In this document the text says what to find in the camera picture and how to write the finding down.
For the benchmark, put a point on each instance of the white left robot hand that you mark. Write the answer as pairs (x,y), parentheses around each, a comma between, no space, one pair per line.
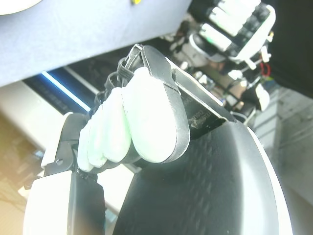
(195,183)

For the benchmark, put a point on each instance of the yellow rectangular block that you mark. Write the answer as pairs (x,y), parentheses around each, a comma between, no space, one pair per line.
(135,1)

